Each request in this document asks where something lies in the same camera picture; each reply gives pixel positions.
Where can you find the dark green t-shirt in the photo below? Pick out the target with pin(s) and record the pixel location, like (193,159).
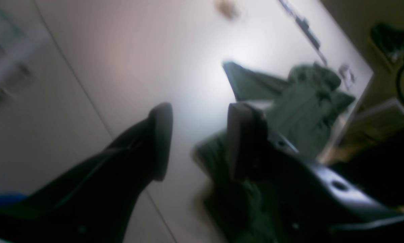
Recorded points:
(305,107)

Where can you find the blue plastic box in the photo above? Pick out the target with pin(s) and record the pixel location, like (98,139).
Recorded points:
(9,199)

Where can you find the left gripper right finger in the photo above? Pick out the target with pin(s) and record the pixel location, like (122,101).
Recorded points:
(310,203)

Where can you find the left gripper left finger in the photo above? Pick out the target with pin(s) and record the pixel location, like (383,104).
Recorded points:
(93,201)

